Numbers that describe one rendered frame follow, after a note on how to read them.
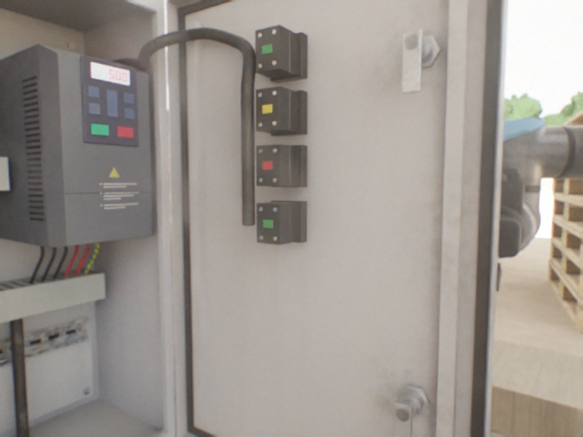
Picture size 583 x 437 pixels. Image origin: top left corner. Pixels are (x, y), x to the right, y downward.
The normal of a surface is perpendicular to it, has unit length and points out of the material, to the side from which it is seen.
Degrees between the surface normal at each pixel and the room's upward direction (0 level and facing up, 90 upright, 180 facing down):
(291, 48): 90
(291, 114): 90
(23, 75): 90
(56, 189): 90
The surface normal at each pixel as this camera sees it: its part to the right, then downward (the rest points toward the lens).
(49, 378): 0.81, 0.05
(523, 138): -0.17, 0.08
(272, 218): -0.54, 0.07
